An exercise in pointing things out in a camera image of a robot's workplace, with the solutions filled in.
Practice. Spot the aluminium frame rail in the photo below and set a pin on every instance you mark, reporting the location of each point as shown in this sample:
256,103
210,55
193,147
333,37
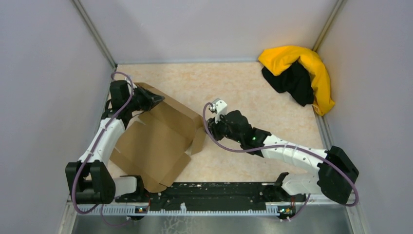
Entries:
316,215

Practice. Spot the brown cardboard box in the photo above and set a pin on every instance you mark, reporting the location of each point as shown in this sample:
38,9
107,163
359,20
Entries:
158,144

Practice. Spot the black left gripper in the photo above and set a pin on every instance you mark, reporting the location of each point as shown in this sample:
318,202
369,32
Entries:
151,99

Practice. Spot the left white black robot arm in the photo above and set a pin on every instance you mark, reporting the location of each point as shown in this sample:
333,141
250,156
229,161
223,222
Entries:
88,178

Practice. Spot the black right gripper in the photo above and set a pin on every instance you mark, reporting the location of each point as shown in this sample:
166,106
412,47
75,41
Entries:
214,126

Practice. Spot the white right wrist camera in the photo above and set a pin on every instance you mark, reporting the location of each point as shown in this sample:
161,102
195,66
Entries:
219,108

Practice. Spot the yellow cloth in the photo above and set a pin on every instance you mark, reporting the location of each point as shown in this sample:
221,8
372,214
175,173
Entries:
279,59

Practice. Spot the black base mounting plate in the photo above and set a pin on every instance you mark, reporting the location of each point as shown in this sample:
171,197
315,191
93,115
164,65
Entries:
213,196

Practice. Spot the black cloth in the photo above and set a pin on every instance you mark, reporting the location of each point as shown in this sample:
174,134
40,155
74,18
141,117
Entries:
295,80

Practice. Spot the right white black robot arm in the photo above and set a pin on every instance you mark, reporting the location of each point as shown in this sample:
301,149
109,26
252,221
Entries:
328,172

